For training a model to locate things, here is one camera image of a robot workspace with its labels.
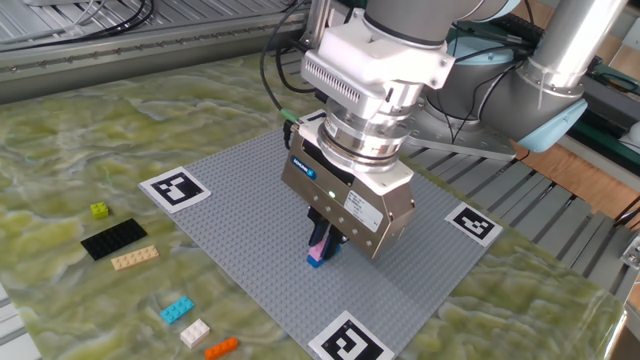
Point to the grey Lego baseplate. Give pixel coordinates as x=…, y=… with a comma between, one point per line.
x=250, y=225

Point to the black keyboard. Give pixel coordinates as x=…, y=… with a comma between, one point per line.
x=520, y=30

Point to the silver corner bracket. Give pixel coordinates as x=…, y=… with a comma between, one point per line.
x=632, y=255

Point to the black Lego plate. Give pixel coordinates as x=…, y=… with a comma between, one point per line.
x=114, y=239

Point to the cyan Lego brick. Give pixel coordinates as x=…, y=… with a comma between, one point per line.
x=177, y=309

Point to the orange narrow Lego brick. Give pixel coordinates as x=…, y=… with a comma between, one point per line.
x=221, y=348

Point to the lime small Lego brick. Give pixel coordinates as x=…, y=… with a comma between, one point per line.
x=99, y=210

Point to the light pink Lego brick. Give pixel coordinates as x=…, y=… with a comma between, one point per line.
x=317, y=251

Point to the spiral pattern fiducial marker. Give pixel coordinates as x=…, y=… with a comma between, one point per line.
x=350, y=340

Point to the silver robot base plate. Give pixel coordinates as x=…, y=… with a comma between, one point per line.
x=450, y=142

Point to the white Lego brick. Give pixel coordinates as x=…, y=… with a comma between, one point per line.
x=195, y=333

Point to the green workbench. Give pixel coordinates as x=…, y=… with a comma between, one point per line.
x=607, y=142

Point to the silver Schunk gripper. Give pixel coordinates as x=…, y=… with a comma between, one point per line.
x=340, y=200

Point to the grey aluminium table rail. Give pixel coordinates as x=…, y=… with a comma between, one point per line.
x=125, y=65

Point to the tan Lego plate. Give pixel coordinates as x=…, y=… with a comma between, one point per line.
x=135, y=258

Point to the blue long Lego brick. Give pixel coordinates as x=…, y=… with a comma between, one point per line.
x=314, y=262

